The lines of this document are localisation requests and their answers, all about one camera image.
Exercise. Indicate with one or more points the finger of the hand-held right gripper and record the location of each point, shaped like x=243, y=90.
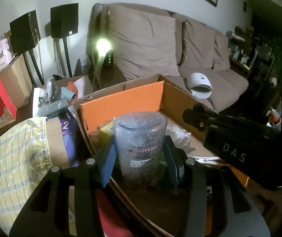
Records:
x=197, y=122
x=210, y=112

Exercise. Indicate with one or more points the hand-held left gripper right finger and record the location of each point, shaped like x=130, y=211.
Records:
x=174, y=163

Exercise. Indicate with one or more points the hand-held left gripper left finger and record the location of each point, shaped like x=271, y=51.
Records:
x=107, y=167

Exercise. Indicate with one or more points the white fluffy duster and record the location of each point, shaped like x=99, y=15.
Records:
x=180, y=133

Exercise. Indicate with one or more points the green yellow toothpaste box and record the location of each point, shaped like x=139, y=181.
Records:
x=105, y=133

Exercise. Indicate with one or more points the small bottles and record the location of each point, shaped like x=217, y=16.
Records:
x=138, y=133

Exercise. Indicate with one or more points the orange lined cardboard box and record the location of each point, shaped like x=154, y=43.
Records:
x=121, y=98

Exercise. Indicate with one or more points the brown sofa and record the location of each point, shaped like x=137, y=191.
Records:
x=230, y=88

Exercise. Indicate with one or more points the white dome lamp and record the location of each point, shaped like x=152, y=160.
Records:
x=199, y=81

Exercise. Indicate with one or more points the purple printed box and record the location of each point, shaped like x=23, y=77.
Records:
x=68, y=140

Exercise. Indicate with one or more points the small brown cushion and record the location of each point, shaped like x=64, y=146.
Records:
x=221, y=54

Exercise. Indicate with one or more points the cluttered dark shelf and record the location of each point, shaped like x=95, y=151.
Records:
x=254, y=66

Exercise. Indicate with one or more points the medium brown cushion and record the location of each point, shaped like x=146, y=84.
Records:
x=197, y=47

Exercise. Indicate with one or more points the white paper bag with clutter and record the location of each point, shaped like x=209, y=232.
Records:
x=81, y=86

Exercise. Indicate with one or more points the yellow checked cloth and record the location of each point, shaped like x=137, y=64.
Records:
x=19, y=153

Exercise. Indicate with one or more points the dark wooden side table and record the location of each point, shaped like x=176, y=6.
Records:
x=112, y=77

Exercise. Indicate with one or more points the large brown cushion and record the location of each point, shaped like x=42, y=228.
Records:
x=143, y=42

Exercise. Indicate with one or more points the plain brown cardboard box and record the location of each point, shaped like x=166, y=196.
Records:
x=17, y=79

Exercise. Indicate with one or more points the pink tissue pack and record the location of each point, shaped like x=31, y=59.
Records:
x=3, y=54

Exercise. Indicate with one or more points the black speaker on stand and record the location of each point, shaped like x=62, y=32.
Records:
x=64, y=19
x=23, y=32

